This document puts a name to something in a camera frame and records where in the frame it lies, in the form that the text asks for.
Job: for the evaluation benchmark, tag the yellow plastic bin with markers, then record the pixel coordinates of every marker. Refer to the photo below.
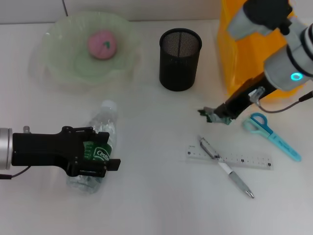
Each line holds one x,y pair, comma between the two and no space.
244,61

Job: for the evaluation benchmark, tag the pink peach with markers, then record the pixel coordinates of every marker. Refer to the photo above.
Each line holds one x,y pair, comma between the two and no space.
100,45

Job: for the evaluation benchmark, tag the green plastic wrapper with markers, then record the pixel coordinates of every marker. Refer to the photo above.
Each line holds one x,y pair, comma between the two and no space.
207,115

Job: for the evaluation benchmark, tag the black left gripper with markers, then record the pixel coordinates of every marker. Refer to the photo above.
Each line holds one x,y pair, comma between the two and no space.
44,149

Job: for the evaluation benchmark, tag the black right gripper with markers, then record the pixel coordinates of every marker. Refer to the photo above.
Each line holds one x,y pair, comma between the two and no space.
242,98

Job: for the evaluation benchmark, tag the blue scissors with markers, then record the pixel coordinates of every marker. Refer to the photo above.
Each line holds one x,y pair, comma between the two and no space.
276,139

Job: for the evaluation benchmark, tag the clear plastic ruler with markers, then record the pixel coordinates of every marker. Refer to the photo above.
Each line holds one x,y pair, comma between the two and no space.
244,161

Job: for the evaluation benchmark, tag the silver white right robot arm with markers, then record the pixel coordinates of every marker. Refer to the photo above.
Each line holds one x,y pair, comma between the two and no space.
288,58

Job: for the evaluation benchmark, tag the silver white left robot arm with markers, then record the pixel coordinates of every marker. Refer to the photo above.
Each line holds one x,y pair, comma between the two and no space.
5,149

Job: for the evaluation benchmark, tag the silver white pen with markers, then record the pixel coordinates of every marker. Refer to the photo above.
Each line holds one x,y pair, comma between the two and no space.
234,176

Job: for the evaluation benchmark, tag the green glass fruit plate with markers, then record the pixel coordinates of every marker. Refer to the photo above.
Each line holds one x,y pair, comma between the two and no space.
68,54

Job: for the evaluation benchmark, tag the clear water bottle green label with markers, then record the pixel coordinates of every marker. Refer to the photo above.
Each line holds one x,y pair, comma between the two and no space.
102,120

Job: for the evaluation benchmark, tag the black mesh pen holder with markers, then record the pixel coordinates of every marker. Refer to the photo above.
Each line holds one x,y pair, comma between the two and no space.
179,66

